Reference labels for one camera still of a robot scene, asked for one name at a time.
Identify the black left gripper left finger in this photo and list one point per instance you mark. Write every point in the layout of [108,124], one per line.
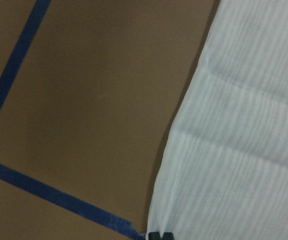
[154,236]

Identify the light blue button-up shirt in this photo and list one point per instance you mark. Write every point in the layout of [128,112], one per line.
[224,171]

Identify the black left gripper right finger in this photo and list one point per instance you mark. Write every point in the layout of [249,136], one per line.
[168,236]

